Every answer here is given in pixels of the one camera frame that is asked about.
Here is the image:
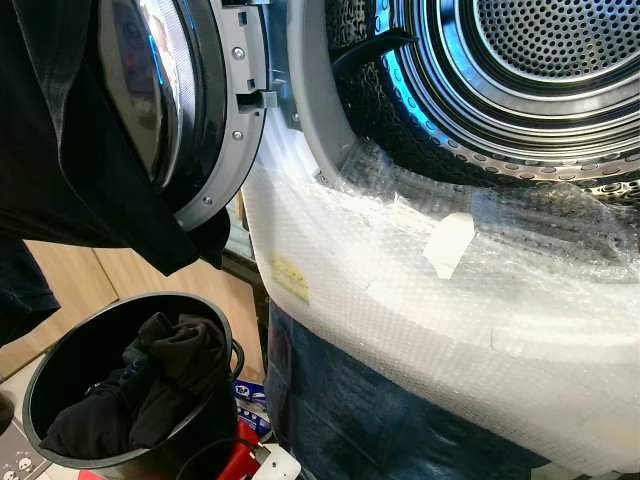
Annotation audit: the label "perforated steel washer drum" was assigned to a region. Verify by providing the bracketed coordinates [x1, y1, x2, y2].
[328, 0, 640, 207]

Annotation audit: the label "yellow sticker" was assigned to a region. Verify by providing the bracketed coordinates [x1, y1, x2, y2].
[269, 257, 312, 303]

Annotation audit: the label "person in dark clothes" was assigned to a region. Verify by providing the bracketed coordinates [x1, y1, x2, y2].
[0, 238, 61, 347]

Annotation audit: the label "washer door with glass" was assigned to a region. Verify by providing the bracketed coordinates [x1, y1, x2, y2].
[97, 0, 278, 232]

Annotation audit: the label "white tape piece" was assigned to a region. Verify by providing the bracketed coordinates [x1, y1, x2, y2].
[422, 212, 477, 280]

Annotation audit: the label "blue and white package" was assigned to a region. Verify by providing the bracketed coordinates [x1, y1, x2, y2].
[234, 380, 272, 437]

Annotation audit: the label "black clothes pile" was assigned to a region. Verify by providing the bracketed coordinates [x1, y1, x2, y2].
[40, 312, 234, 461]

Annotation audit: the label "white plastic item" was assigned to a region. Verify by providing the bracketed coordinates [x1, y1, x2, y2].
[250, 444, 302, 480]

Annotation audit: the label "grey power strip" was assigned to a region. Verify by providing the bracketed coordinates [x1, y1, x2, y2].
[0, 432, 51, 480]

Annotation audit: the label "black garment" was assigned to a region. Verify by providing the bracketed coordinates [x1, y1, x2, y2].
[0, 0, 232, 277]

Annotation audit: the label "black round bucket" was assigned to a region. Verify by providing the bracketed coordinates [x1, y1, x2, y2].
[22, 291, 247, 480]

